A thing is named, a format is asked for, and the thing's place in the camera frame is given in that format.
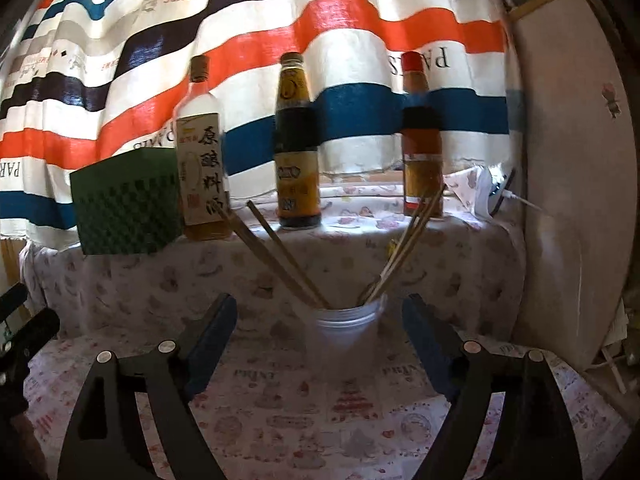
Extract striped curtain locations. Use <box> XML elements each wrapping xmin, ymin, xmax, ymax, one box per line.
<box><xmin>0</xmin><ymin>0</ymin><xmax>521</xmax><ymax>251</ymax></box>

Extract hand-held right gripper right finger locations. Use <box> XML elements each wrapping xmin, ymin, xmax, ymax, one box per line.
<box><xmin>401</xmin><ymin>294</ymin><xmax>583</xmax><ymax>480</ymax></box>

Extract clear cooking wine bottle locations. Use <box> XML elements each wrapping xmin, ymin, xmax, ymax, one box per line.
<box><xmin>172</xmin><ymin>55</ymin><xmax>233</xmax><ymax>242</ymax></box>

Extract green checkered board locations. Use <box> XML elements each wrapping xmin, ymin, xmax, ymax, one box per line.
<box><xmin>70</xmin><ymin>149</ymin><xmax>183</xmax><ymax>256</ymax></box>

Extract bear-print cloth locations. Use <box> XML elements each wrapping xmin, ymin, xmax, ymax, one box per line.
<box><xmin>20</xmin><ymin>170</ymin><xmax>526</xmax><ymax>341</ymax></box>

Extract red-capped sauce bottle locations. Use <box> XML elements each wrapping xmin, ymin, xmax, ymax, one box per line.
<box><xmin>400</xmin><ymin>51</ymin><xmax>446</xmax><ymax>220</ymax></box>

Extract person's left forearm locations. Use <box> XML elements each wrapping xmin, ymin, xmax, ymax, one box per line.
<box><xmin>7</xmin><ymin>407</ymin><xmax>48</xmax><ymax>480</ymax></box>

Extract dark sauce bottle yellow label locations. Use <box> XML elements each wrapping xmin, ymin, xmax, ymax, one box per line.
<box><xmin>274</xmin><ymin>52</ymin><xmax>322</xmax><ymax>231</ymax></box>

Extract printed patchwork tablecloth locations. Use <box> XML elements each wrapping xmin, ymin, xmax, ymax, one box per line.
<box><xmin>22</xmin><ymin>330</ymin><xmax>631</xmax><ymax>480</ymax></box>

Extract translucent plastic cup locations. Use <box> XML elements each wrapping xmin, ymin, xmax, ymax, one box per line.
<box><xmin>304</xmin><ymin>291</ymin><xmax>389</xmax><ymax>386</ymax></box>

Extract white charging cable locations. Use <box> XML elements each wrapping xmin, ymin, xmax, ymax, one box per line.
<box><xmin>472</xmin><ymin>165</ymin><xmax>556</xmax><ymax>221</ymax></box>

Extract wooden frame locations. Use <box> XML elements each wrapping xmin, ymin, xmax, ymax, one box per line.
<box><xmin>0</xmin><ymin>237</ymin><xmax>26</xmax><ymax>291</ymax></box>

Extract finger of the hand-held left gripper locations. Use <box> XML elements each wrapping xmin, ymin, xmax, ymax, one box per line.
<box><xmin>0</xmin><ymin>307</ymin><xmax>61</xmax><ymax>356</ymax></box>
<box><xmin>0</xmin><ymin>282</ymin><xmax>28</xmax><ymax>316</ymax></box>

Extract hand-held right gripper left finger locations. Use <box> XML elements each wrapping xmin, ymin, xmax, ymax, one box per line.
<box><xmin>56</xmin><ymin>294</ymin><xmax>238</xmax><ymax>480</ymax></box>

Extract white board panel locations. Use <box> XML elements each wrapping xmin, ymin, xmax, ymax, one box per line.
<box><xmin>507</xmin><ymin>0</ymin><xmax>631</xmax><ymax>371</ymax></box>

